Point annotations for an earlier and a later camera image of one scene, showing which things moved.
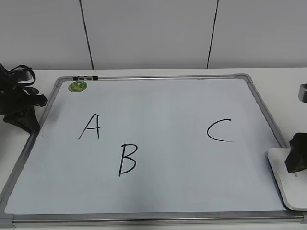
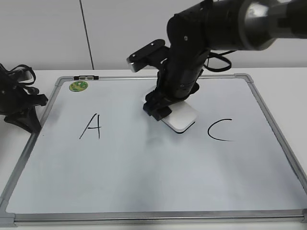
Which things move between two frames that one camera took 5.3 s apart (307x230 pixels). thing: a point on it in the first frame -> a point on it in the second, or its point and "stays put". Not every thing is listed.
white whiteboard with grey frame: [149, 150] stays put
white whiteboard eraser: [293, 185] -> [183, 116]
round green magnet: [77, 86] stays put
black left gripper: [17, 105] stays put
